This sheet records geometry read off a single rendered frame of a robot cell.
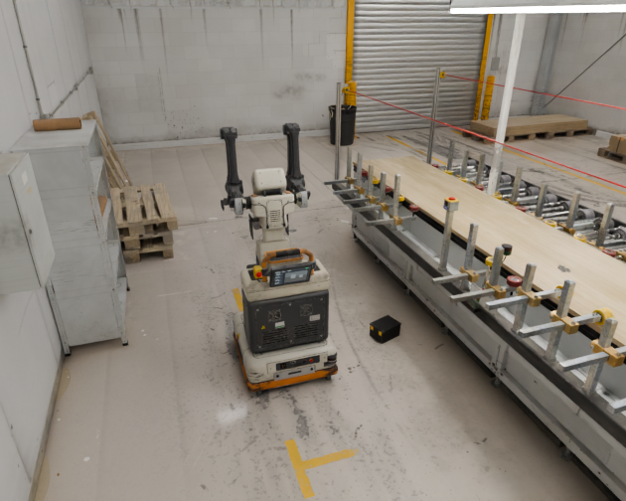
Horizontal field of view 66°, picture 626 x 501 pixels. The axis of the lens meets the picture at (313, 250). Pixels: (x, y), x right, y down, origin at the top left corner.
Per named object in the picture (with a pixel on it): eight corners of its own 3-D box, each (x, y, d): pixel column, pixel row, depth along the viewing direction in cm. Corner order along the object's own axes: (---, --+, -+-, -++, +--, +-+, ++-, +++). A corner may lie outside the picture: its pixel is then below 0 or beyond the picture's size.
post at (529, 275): (514, 341, 267) (531, 264, 246) (510, 337, 270) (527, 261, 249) (519, 340, 268) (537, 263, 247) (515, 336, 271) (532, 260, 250)
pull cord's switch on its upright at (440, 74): (429, 175, 531) (441, 69, 483) (422, 171, 544) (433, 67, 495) (436, 174, 533) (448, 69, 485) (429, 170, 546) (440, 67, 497)
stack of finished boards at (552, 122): (586, 127, 1019) (588, 119, 1011) (493, 136, 945) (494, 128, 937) (558, 121, 1083) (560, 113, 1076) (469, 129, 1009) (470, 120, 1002)
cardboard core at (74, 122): (31, 120, 332) (78, 118, 341) (34, 118, 339) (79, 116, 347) (34, 132, 336) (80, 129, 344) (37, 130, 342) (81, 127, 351)
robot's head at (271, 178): (288, 186, 311) (283, 165, 315) (256, 189, 306) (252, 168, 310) (284, 195, 325) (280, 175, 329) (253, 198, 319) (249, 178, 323)
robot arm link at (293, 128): (287, 123, 318) (301, 122, 321) (282, 123, 331) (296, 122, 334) (291, 190, 330) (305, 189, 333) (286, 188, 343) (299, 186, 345)
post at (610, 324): (584, 407, 226) (612, 321, 205) (578, 402, 229) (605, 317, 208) (590, 405, 227) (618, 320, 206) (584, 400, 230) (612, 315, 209)
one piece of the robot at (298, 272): (316, 285, 306) (321, 263, 289) (261, 293, 297) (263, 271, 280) (311, 271, 313) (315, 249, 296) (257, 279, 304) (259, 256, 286)
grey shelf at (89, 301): (65, 357, 357) (6, 150, 289) (78, 296, 434) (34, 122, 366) (128, 345, 370) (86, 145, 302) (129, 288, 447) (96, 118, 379)
